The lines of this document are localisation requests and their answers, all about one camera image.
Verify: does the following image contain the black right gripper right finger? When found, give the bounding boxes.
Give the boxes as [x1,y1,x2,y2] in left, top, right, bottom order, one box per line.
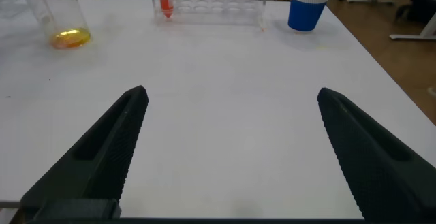
[317,87,436,223]

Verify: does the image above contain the blue sleeved white paper cup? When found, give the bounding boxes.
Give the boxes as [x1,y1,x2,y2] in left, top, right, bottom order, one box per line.
[287,0,335,33]

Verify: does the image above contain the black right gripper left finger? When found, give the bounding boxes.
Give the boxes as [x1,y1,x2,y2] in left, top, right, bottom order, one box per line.
[19,84,150,208]

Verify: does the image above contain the clear plastic test tube rack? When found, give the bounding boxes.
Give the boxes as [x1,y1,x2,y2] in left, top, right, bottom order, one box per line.
[150,0,268,27]

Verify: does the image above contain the long white standing desk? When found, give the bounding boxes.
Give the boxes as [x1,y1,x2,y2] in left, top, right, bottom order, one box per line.
[346,0,436,42]

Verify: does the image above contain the clear glass beaker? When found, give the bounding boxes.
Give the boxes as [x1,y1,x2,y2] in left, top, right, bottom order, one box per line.
[16,0,92,50]

